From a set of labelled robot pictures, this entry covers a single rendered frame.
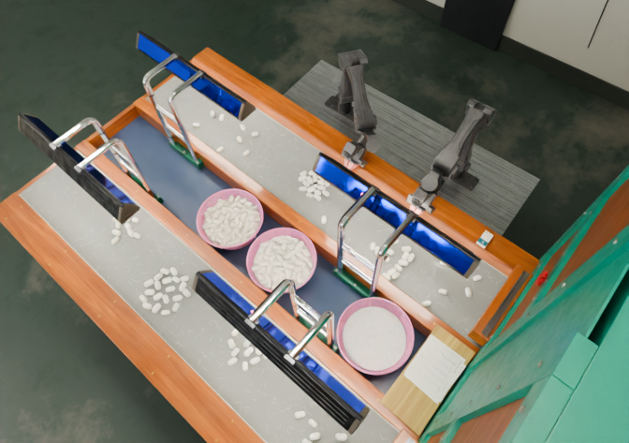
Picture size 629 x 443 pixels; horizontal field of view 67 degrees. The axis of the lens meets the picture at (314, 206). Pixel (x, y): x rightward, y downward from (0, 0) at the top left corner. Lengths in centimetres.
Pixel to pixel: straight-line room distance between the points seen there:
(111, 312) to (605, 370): 158
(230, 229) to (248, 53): 195
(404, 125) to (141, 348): 145
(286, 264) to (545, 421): 130
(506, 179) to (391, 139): 53
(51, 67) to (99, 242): 219
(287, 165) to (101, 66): 215
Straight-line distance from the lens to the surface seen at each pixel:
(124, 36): 406
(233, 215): 195
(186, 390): 174
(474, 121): 178
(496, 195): 215
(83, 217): 216
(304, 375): 134
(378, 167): 201
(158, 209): 202
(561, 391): 69
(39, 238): 217
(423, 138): 225
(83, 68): 393
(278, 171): 203
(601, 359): 73
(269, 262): 185
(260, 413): 170
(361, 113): 191
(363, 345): 174
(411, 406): 167
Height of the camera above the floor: 242
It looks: 60 degrees down
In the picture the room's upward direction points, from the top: 4 degrees counter-clockwise
